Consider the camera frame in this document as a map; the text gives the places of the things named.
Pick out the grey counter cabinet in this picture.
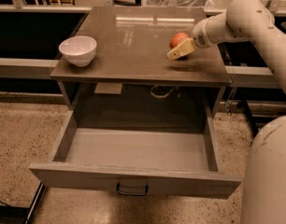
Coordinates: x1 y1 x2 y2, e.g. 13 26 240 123
50 6 233 119

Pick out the white ceramic bowl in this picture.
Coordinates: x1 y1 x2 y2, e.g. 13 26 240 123
59 35 97 67

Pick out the red apple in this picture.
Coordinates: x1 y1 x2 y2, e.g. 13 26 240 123
170 33 188 49

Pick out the grey cable loop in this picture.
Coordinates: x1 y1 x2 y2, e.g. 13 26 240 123
150 85 176 99

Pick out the white floor vent grate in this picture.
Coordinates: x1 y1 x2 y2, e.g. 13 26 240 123
142 0 214 7

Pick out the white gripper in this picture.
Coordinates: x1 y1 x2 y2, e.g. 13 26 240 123
167 18 218 60

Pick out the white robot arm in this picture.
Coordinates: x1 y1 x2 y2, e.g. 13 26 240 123
167 0 286 224

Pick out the grey open drawer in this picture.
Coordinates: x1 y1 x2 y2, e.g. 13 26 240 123
30 112 241 199

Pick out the black drawer handle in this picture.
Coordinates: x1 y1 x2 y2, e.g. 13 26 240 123
116 183 149 197

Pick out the black stand leg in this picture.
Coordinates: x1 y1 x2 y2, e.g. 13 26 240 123
241 100 259 137

